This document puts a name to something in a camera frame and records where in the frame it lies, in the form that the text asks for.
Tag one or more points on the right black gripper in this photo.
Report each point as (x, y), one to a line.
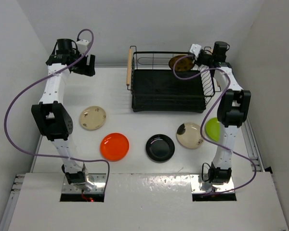
(197, 61)

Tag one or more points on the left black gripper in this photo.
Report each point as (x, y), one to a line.
(86, 70)

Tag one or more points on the brown yellow patterned plate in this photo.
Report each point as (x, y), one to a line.
(185, 64)

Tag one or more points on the beige floral plate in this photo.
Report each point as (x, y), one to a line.
(92, 118)

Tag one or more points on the lime green plate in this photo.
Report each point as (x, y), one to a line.
(212, 129)

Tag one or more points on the cream plate with black patch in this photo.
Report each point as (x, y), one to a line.
(188, 135)

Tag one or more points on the orange plate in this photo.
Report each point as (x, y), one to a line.
(114, 147)

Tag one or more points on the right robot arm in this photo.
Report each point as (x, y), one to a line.
(233, 106)

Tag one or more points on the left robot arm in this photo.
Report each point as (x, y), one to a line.
(52, 119)

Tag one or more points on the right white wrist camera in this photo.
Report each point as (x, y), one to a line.
(195, 50)

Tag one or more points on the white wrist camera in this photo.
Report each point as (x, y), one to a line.
(82, 45)
(195, 50)

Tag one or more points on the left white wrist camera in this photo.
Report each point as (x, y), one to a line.
(82, 45)

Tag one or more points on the black wire dish rack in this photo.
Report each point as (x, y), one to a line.
(155, 87)

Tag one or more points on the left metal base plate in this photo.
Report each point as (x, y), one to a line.
(95, 184)

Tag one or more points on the metal base plate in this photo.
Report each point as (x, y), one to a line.
(95, 184)
(198, 186)

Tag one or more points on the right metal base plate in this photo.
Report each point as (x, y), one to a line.
(198, 186)

